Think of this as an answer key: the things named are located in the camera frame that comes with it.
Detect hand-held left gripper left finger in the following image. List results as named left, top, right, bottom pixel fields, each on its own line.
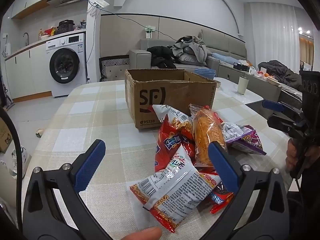
left=22, top=139, right=110, bottom=240

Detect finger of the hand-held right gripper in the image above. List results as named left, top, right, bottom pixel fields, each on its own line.
left=267, top=111, right=312, bottom=138
left=262, top=99, right=304, bottom=114

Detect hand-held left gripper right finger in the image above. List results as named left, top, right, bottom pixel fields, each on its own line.
left=201, top=142, right=290, bottom=240

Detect purple snack packet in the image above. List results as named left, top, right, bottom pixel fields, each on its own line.
left=221, top=122, right=267, bottom=155

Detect orange floss cake packet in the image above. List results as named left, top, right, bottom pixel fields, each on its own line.
left=189, top=104, right=227, bottom=168

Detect white noodle snack packet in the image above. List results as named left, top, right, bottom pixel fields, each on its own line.
left=129, top=165, right=222, bottom=233

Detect brown cardboard box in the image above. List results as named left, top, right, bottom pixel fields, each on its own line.
left=124, top=69, right=217, bottom=130

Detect person's right hand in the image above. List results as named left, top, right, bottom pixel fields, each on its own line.
left=286, top=139, right=320, bottom=172

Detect person's left hand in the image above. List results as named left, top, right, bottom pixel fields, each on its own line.
left=130, top=227, right=163, bottom=240

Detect grey low cabinet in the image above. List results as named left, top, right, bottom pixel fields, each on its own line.
left=219, top=64, right=303, bottom=110

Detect dark grey jacket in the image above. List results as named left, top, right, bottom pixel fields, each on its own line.
left=257, top=60, right=304, bottom=87

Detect white cup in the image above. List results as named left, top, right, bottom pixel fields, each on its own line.
left=237, top=76, right=249, bottom=95

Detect white sneaker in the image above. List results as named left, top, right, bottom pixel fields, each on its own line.
left=12, top=145, right=32, bottom=179

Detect light blue pillow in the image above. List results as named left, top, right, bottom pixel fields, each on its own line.
left=211, top=52, right=237, bottom=66

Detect blue bowl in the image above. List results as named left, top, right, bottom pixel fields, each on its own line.
left=195, top=72, right=216, bottom=80
left=194, top=68, right=216, bottom=75

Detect white curtain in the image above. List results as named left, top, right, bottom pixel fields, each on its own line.
left=250, top=2, right=304, bottom=73

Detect grey sofa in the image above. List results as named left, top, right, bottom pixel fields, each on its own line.
left=129, top=29, right=250, bottom=83

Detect cardboard box on floor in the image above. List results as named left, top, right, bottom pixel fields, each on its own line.
left=0, top=117, right=14, bottom=153

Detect grey clothes pile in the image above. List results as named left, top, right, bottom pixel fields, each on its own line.
left=171, top=31, right=213, bottom=63

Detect white washing machine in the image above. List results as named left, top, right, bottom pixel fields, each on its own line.
left=46, top=33, right=87, bottom=98

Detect stick vacuum cleaner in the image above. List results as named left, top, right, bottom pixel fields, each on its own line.
left=2, top=81, right=13, bottom=110

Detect white kitchen base cabinets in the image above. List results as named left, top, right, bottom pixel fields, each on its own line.
left=4, top=39, right=54, bottom=103

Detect black jacket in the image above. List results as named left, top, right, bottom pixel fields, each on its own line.
left=146, top=46, right=177, bottom=69

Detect black pressure cooker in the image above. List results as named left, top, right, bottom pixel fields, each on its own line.
left=58, top=20, right=75, bottom=34

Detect white power strip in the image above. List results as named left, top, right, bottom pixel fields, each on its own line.
left=144, top=25, right=156, bottom=39

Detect white router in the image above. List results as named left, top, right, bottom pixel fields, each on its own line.
left=87, top=0, right=110, bottom=14

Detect white upper cabinet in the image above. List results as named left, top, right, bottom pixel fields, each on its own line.
left=11, top=0, right=49, bottom=20

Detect black cable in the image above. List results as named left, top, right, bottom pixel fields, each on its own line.
left=0, top=105, right=23, bottom=230

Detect blue cable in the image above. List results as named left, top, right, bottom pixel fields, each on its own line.
left=66, top=0, right=180, bottom=42

